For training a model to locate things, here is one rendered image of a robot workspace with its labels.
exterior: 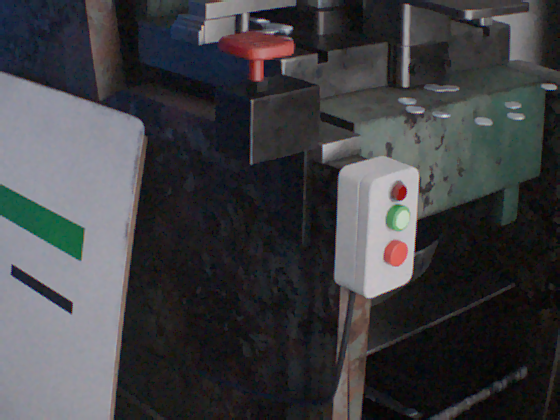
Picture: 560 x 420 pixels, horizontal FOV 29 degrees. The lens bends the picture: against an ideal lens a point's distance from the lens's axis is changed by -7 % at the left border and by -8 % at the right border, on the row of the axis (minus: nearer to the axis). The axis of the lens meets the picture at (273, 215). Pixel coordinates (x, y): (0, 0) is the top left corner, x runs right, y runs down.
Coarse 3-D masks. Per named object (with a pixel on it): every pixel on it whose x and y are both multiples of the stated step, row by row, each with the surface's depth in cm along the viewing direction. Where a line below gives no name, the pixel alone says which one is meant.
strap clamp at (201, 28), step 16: (192, 0) 141; (208, 0) 141; (224, 0) 141; (240, 0) 142; (256, 0) 144; (272, 0) 146; (288, 0) 147; (192, 16) 141; (208, 16) 140; (224, 16) 141; (240, 16) 145; (176, 32) 142; (192, 32) 139; (208, 32) 139; (224, 32) 141
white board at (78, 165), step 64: (0, 128) 176; (64, 128) 163; (128, 128) 152; (0, 192) 177; (64, 192) 163; (128, 192) 153; (0, 256) 178; (64, 256) 164; (128, 256) 154; (0, 320) 179; (64, 320) 165; (0, 384) 181; (64, 384) 167
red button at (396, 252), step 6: (396, 240) 122; (390, 246) 122; (396, 246) 122; (402, 246) 122; (384, 252) 122; (390, 252) 122; (396, 252) 122; (402, 252) 123; (384, 258) 122; (390, 258) 122; (396, 258) 122; (402, 258) 123; (390, 264) 122; (396, 264) 123
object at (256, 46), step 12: (228, 36) 119; (240, 36) 119; (252, 36) 119; (264, 36) 119; (276, 36) 119; (228, 48) 117; (240, 48) 116; (252, 48) 115; (264, 48) 115; (276, 48) 116; (288, 48) 117; (252, 60) 118; (252, 72) 119
